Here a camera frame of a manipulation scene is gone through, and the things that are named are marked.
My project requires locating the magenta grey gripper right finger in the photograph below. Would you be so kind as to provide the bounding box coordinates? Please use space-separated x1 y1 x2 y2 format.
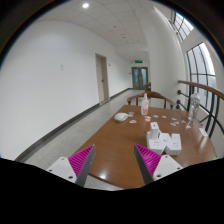
134 144 182 184

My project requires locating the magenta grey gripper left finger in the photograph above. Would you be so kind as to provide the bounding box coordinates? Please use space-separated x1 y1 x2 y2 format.
47 145 96 187

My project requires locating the white charger plug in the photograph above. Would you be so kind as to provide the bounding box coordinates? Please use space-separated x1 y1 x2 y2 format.
150 122 160 140

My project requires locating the white power strip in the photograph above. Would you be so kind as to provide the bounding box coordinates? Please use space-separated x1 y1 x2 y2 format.
146 132 182 156

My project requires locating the white computer mouse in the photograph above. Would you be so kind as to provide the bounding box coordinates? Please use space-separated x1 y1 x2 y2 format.
114 113 129 122

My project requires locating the white spray bottle red label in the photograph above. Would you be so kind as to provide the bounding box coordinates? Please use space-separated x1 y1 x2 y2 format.
141 93 149 115

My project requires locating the wooden chair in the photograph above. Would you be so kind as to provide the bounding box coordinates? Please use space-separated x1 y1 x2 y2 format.
127 91 175 109

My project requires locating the clear plastic water bottle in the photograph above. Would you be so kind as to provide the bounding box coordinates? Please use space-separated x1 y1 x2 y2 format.
188 92 200 121

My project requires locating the wooden handrail black railing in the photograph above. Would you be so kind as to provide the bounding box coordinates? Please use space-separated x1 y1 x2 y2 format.
176 80 224 137

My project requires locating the grey double door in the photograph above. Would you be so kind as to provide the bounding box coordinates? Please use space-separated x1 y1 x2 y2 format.
132 67 148 90

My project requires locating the green exit sign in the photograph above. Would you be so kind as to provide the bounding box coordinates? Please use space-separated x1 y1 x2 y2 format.
135 60 142 64

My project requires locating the beige hallway door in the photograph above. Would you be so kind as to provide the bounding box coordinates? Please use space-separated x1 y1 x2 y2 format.
95 54 110 104

